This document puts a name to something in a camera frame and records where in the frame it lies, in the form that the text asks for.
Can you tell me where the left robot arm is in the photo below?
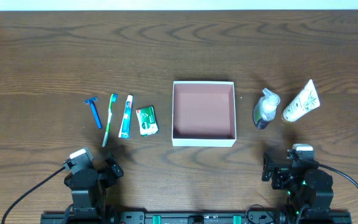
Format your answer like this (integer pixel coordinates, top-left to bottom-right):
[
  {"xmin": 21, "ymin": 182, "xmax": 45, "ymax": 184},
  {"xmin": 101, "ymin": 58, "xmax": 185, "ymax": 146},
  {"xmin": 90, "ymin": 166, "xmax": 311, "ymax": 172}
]
[{"xmin": 63, "ymin": 148, "xmax": 124, "ymax": 223}]

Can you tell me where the white lotion tube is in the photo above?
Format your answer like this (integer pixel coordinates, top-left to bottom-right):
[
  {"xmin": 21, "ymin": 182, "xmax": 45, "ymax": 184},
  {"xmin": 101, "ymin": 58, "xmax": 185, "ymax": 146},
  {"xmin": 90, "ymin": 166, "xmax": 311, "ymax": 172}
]
[{"xmin": 282, "ymin": 79, "xmax": 320, "ymax": 123}]

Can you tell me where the blue disposable razor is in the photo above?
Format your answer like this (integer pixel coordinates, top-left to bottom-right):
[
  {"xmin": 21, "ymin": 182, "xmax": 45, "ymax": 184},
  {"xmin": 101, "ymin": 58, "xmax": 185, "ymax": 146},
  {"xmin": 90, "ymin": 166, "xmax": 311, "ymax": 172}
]
[{"xmin": 84, "ymin": 96, "xmax": 102, "ymax": 129}]

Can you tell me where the green soap packet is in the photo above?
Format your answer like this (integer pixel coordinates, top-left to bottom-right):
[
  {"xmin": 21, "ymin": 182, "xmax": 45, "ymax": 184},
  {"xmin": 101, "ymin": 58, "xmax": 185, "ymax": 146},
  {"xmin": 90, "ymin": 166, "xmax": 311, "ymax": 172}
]
[{"xmin": 135, "ymin": 106, "xmax": 158, "ymax": 136}]

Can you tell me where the clear pump bottle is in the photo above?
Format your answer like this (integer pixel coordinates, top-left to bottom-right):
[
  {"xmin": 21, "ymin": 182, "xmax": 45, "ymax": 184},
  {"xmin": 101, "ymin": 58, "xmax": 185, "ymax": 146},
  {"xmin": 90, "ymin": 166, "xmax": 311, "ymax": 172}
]
[{"xmin": 253, "ymin": 88, "xmax": 280, "ymax": 129}]

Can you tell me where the small toothpaste tube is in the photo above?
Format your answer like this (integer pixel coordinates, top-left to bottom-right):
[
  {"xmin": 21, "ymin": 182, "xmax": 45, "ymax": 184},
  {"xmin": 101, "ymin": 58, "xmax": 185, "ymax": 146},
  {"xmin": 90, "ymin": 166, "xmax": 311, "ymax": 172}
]
[{"xmin": 118, "ymin": 95, "xmax": 133, "ymax": 139}]

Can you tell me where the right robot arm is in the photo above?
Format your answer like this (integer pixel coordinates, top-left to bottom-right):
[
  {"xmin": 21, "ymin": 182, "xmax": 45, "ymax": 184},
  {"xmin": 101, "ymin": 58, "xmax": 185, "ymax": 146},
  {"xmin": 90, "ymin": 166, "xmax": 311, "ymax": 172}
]
[{"xmin": 262, "ymin": 144, "xmax": 334, "ymax": 223}]

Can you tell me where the black mounting rail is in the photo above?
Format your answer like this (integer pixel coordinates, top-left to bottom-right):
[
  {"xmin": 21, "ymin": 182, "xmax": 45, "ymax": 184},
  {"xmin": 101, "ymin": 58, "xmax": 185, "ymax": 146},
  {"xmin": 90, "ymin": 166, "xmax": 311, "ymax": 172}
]
[{"xmin": 40, "ymin": 210, "xmax": 352, "ymax": 224}]

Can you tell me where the green white toothbrush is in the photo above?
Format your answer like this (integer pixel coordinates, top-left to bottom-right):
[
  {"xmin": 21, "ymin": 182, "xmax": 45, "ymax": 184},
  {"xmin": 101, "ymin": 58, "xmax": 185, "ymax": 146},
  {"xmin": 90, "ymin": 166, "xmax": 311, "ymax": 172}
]
[{"xmin": 102, "ymin": 93, "xmax": 117, "ymax": 147}]

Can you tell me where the white cardboard box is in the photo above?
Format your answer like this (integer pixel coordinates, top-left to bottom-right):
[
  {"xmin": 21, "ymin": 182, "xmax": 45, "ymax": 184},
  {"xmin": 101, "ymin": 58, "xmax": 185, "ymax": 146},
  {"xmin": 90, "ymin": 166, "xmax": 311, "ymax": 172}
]
[{"xmin": 172, "ymin": 81, "xmax": 237, "ymax": 147}]

